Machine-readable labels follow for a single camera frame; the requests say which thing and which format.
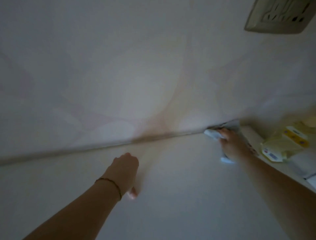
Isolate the white cleaning cloth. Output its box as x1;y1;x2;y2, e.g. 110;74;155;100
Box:
204;121;241;164

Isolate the yellow plastic packet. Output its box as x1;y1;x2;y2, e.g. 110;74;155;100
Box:
260;120;316;164

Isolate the person's right forearm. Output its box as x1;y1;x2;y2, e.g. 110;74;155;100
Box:
237;154;316;240

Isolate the person's right hand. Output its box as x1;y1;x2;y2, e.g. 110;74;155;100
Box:
214;128;255;162

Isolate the person's left hand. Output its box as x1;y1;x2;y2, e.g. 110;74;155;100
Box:
100;152;140;200

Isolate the white paper sheet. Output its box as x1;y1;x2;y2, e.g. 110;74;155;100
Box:
288;151;316;191

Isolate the white wall socket plate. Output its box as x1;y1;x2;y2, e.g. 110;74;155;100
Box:
244;0;316;34

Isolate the thin brown wrist bracelet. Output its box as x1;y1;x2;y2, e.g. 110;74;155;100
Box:
95;177;123;201

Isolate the person's left forearm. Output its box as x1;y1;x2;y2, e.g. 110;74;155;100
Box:
23;178;123;240

